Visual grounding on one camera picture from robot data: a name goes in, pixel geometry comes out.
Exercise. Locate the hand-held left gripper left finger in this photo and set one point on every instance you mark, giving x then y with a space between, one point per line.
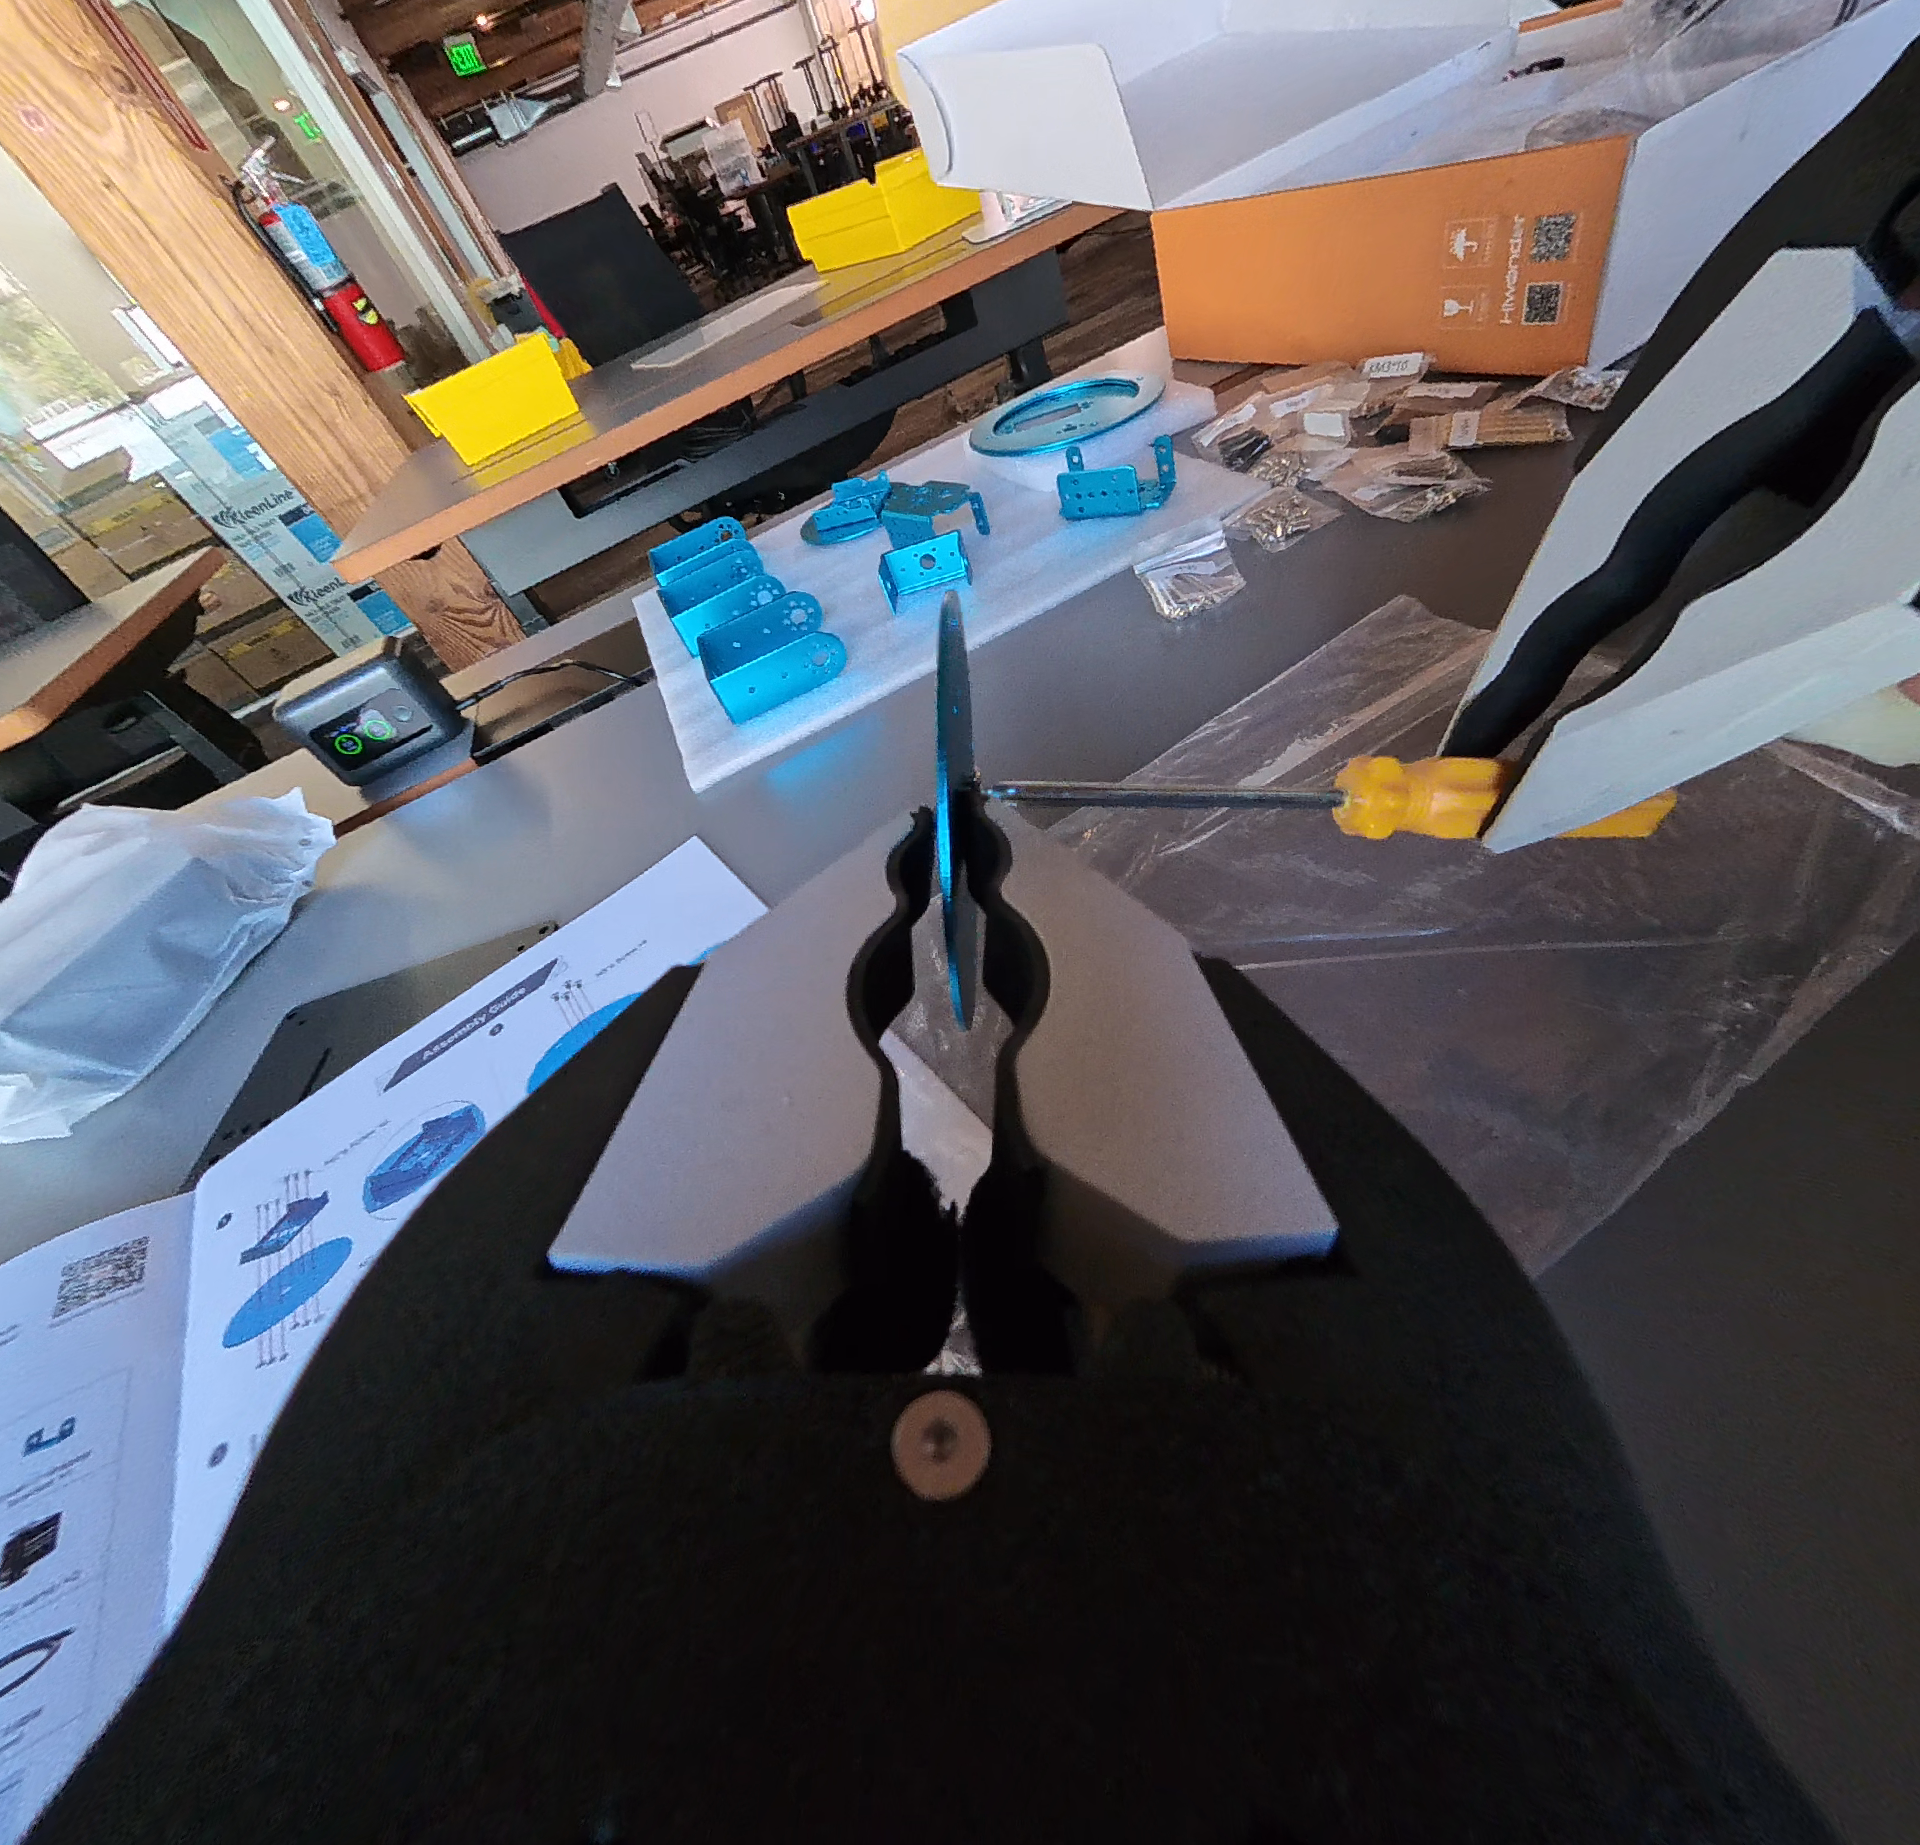
721 1126

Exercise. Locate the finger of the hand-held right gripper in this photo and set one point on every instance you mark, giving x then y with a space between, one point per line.
1680 404
1725 674

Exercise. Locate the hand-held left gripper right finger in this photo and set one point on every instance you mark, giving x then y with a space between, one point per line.
1170 1126

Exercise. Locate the blue round metal disc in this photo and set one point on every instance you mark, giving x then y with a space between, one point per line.
954 735

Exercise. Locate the grey desk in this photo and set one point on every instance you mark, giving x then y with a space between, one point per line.
600 810

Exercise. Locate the wood edged long desk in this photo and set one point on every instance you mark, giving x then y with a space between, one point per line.
674 382

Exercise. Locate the clear plastic bag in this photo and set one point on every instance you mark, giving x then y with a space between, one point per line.
1351 1004

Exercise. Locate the pile of small hardware bags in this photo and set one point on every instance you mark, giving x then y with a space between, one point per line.
1351 464

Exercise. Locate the orange and white cardboard box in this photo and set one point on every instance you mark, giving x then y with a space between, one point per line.
1320 270

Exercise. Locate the grey device with green display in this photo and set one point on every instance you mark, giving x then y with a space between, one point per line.
375 726

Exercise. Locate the white foam sheet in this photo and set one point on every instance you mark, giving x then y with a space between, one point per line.
1034 563

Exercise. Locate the white plastic wrapped package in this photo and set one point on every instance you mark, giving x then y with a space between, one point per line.
135 961

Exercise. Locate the blue joined metal brackets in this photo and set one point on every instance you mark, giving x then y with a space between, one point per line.
901 502

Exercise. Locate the white assembly guide sheet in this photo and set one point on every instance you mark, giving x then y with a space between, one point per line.
90 1350

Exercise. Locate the yellow plastic bin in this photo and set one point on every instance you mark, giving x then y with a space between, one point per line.
495 404

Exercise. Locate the stacked yellow plastic bins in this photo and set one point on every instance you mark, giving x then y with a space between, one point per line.
871 224

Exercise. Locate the black office chair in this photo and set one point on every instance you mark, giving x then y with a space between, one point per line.
600 279

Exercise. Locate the red fire extinguisher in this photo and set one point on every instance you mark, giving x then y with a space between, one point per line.
278 248
364 327

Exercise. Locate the wooden pillar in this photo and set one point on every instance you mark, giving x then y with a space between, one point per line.
181 224

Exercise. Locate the green exit sign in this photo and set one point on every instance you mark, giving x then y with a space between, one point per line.
465 56

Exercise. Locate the black metal base plate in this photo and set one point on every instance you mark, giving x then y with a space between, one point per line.
301 1035

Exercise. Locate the small blue metal bracket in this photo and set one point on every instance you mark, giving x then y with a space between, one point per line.
915 573

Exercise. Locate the blue multi-hole metal bracket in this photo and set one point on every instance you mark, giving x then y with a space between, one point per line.
1089 492

